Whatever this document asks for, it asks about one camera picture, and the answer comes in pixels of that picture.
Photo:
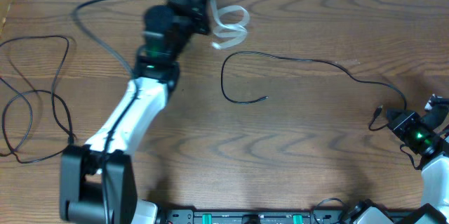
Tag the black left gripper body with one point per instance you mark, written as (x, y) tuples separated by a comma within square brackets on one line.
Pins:
[(202, 11)]

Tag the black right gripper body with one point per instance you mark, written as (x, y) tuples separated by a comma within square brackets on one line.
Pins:
[(396, 121)]

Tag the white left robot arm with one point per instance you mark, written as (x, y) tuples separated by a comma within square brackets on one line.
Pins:
[(97, 183)]

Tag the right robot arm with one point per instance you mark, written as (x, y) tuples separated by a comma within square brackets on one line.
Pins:
[(434, 170)]

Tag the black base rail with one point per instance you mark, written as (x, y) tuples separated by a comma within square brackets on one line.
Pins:
[(364, 212)]

